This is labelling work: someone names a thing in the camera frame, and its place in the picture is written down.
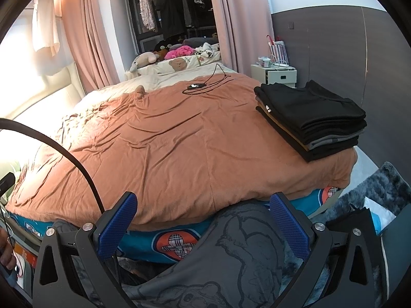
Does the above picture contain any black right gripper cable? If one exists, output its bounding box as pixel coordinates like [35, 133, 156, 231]
[0, 118, 129, 308]

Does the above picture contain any stack of folded clothes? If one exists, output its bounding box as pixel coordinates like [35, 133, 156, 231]
[254, 80, 367, 162]

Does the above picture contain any white hanging garment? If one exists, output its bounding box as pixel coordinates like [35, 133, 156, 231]
[31, 0, 61, 59]

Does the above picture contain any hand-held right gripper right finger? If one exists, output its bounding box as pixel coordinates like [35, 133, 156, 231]
[269, 192, 386, 308]

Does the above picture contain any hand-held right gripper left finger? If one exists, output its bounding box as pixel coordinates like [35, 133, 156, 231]
[32, 191, 138, 308]

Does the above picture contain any cream bear print pillow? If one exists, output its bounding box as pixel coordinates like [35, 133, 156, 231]
[138, 53, 222, 74]

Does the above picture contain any floral hanging garment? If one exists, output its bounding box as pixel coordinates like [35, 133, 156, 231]
[139, 0, 157, 32]

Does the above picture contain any pink curtain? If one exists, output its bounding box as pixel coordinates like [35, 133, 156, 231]
[205, 0, 273, 78]
[59, 0, 126, 95]

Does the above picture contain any person's left hand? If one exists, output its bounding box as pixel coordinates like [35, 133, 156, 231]
[0, 228, 17, 272]

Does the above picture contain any cream plush toy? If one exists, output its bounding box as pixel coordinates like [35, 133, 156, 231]
[129, 51, 161, 73]

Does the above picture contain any pink plush toy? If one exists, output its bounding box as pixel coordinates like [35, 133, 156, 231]
[169, 45, 196, 60]

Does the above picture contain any black t-shirt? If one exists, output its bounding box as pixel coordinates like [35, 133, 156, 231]
[261, 80, 367, 128]

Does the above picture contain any black and white plush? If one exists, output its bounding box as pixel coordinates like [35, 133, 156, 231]
[194, 42, 220, 59]

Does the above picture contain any grey fluffy rug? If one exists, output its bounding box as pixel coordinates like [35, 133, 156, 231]
[279, 161, 411, 308]

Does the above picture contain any grey printed t-shirt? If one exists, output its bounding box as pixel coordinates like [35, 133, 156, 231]
[122, 205, 325, 308]

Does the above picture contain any brown bear plush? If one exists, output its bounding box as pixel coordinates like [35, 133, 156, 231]
[153, 42, 172, 59]

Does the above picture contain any beige padded headboard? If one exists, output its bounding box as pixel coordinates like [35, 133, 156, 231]
[0, 62, 86, 126]

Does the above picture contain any brown blanket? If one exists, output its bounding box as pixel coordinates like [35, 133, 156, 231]
[6, 73, 358, 227]

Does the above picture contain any dark grey pillow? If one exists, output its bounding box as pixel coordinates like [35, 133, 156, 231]
[181, 37, 219, 47]

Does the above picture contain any striped gift bag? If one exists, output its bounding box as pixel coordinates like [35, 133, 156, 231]
[268, 35, 288, 65]

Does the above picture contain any black hanging coat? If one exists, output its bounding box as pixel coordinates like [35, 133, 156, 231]
[156, 0, 187, 39]

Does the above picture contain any black charger with cable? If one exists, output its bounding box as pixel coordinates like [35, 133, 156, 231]
[182, 63, 235, 95]

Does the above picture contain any white nightstand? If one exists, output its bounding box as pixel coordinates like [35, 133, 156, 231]
[250, 64, 297, 88]

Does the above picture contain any white plastic bag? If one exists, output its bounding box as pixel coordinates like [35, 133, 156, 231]
[363, 196, 397, 235]

